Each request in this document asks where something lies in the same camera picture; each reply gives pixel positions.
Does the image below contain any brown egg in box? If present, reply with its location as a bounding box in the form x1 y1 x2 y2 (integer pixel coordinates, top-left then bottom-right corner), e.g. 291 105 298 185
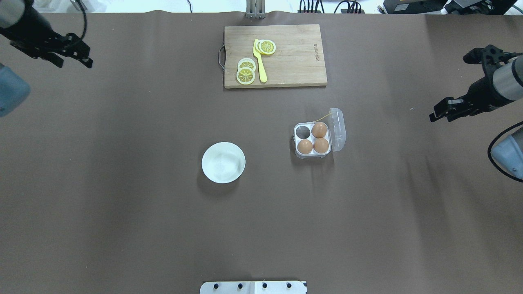
311 122 328 138
313 137 329 154

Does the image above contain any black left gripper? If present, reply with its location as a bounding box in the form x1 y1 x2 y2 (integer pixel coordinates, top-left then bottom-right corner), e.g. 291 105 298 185
11 32 94 69

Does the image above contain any lemon slice, of stack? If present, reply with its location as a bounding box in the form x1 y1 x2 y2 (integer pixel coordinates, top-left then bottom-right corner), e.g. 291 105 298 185
237 67 256 85
237 58 256 71

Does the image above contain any lemon slice, middle of stack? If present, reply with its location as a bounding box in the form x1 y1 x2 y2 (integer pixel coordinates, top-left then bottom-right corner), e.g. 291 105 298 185
237 58 256 71

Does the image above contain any lemon slice near knife blade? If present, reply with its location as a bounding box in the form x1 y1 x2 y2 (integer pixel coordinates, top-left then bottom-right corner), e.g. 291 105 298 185
257 39 276 55

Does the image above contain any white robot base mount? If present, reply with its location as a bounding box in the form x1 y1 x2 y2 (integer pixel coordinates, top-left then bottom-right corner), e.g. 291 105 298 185
199 281 308 294

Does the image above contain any bamboo cutting board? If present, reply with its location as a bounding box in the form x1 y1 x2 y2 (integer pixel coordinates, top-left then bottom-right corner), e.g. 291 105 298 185
224 24 328 89

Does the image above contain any brown egg from bowl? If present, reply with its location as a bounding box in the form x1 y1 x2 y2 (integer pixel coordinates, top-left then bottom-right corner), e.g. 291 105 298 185
297 139 313 155

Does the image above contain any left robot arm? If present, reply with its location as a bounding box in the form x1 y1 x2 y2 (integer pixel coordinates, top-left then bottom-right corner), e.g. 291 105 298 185
0 0 94 118

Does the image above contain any black looped camera cable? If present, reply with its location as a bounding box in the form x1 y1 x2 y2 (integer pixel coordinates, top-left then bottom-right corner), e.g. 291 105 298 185
487 120 523 182

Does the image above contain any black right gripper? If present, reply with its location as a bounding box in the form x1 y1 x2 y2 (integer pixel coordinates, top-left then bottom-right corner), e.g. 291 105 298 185
429 77 503 123

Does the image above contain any white egg box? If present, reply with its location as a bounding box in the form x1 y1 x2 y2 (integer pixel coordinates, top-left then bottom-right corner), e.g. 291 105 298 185
293 108 347 159

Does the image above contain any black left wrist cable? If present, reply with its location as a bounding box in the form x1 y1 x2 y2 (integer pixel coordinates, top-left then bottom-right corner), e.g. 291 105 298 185
69 0 88 41

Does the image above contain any black power strip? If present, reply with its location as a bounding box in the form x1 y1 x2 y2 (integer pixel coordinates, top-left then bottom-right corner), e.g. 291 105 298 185
296 0 365 14

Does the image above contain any aluminium frame post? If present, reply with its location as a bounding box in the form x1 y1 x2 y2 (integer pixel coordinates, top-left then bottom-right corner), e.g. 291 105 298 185
245 0 266 19

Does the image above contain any lemon slice under blade slice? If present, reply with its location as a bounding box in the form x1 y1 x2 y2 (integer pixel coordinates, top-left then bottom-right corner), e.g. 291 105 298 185
253 39 261 54

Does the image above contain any white ceramic bowl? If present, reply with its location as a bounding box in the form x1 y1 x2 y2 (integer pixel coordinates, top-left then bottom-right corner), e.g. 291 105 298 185
201 142 246 184

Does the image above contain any lemon slice, top of stack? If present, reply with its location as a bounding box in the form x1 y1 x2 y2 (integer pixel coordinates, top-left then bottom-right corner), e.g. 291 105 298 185
237 67 256 85

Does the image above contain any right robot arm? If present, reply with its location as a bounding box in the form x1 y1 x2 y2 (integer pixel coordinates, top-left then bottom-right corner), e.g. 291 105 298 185
429 45 522 182

